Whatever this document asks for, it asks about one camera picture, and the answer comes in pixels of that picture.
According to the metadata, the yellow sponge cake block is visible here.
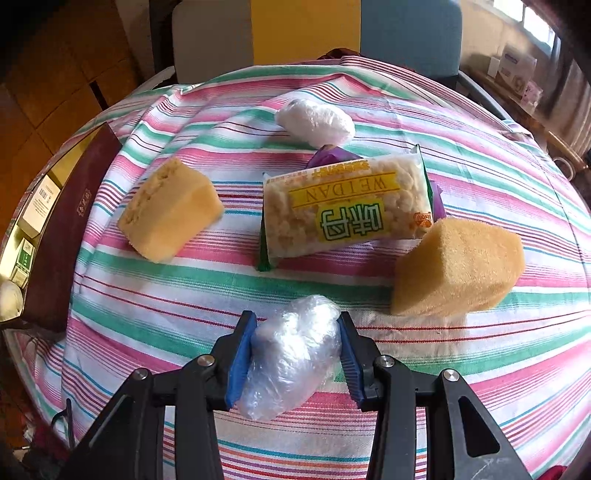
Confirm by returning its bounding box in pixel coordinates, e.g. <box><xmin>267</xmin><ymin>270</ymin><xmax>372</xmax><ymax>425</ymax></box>
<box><xmin>390</xmin><ymin>218</ymin><xmax>526</xmax><ymax>318</ymax></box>
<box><xmin>117</xmin><ymin>156</ymin><xmax>226</xmax><ymax>264</ymax></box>

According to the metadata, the purple snack packet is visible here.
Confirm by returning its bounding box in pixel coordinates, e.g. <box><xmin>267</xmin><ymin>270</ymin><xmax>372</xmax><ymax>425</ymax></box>
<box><xmin>427</xmin><ymin>180</ymin><xmax>448</xmax><ymax>223</ymax></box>
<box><xmin>307</xmin><ymin>144</ymin><xmax>365</xmax><ymax>169</ymax></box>

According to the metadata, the small white-labelled box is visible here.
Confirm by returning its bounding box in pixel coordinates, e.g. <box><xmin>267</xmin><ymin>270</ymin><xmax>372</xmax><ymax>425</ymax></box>
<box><xmin>23</xmin><ymin>173</ymin><xmax>63</xmax><ymax>236</ymax></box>

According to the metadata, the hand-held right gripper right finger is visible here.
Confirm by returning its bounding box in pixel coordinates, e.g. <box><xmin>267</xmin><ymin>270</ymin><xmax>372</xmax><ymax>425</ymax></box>
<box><xmin>337</xmin><ymin>311</ymin><xmax>532</xmax><ymax>480</ymax></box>

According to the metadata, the white cardboard box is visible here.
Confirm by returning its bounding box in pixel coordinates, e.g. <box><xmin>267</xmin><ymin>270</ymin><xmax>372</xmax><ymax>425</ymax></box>
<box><xmin>496</xmin><ymin>44</ymin><xmax>539</xmax><ymax>93</ymax></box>

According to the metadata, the gold square tin box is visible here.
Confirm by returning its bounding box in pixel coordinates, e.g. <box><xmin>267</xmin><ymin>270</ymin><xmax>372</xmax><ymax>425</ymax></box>
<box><xmin>0</xmin><ymin>121</ymin><xmax>123</xmax><ymax>334</ymax></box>

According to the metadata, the wooden cabinet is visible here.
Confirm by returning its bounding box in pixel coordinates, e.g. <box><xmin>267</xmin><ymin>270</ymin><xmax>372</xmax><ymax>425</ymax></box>
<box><xmin>0</xmin><ymin>0</ymin><xmax>160</xmax><ymax>195</ymax></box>

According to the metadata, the dark red cloth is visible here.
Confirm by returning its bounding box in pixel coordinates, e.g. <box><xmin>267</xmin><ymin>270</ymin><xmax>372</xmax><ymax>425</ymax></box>
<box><xmin>318</xmin><ymin>48</ymin><xmax>365</xmax><ymax>61</ymax></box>

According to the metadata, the grey yellow blue chair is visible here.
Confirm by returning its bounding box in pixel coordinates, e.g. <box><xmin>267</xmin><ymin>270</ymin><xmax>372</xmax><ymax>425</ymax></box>
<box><xmin>171</xmin><ymin>0</ymin><xmax>509</xmax><ymax>121</ymax></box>

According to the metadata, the white plastic-wrapped ball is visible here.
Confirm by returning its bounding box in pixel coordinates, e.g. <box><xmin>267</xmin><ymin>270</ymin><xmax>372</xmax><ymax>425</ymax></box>
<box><xmin>274</xmin><ymin>98</ymin><xmax>356</xmax><ymax>149</ymax></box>
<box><xmin>238</xmin><ymin>294</ymin><xmax>343</xmax><ymax>421</ymax></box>
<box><xmin>0</xmin><ymin>279</ymin><xmax>24</xmax><ymax>319</ymax></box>

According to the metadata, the striped tablecloth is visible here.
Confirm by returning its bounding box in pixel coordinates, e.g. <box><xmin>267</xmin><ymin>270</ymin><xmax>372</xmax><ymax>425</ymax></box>
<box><xmin>9</xmin><ymin>55</ymin><xmax>591</xmax><ymax>480</ymax></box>

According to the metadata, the pink packet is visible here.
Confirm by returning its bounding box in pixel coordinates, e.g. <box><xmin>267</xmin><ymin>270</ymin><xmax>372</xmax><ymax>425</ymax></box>
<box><xmin>522</xmin><ymin>80</ymin><xmax>543</xmax><ymax>112</ymax></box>

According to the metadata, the green and white packet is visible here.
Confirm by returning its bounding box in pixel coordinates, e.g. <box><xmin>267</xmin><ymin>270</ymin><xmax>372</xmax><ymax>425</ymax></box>
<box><xmin>9</xmin><ymin>235</ymin><xmax>38</xmax><ymax>287</ymax></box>

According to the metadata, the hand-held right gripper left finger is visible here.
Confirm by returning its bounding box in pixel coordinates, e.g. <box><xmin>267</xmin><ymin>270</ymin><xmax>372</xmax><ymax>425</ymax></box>
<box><xmin>69</xmin><ymin>310</ymin><xmax>258</xmax><ymax>480</ymax></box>

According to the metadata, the wooden side table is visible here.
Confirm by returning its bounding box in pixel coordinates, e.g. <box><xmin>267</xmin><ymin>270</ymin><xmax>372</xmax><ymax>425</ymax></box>
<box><xmin>462</xmin><ymin>65</ymin><xmax>591</xmax><ymax>185</ymax></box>

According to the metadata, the striped curtain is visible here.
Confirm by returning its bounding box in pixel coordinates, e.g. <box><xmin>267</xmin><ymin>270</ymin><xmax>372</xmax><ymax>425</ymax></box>
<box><xmin>545</xmin><ymin>32</ymin><xmax>591</xmax><ymax>153</ymax></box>

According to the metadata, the puffed rice snack packet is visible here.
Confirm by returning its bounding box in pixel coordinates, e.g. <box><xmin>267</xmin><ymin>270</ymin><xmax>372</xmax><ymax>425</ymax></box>
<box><xmin>256</xmin><ymin>144</ymin><xmax>437</xmax><ymax>273</ymax></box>

